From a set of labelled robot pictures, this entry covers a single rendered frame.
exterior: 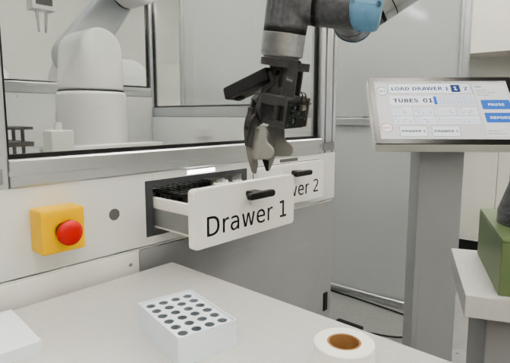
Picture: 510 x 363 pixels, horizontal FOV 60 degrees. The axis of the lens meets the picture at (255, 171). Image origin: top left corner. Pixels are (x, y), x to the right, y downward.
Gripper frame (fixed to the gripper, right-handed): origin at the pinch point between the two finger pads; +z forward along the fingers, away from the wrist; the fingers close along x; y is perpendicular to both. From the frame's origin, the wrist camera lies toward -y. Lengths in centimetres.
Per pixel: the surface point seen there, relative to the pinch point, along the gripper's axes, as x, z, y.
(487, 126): 104, -5, 14
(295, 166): 33.0, 8.4, -13.9
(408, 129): 87, 0, -6
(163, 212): -12.2, 11.6, -12.5
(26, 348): -44.5, 17.6, 2.9
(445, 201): 101, 25, 7
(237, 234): -3.2, 14.0, -0.4
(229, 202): -5.2, 7.4, -1.7
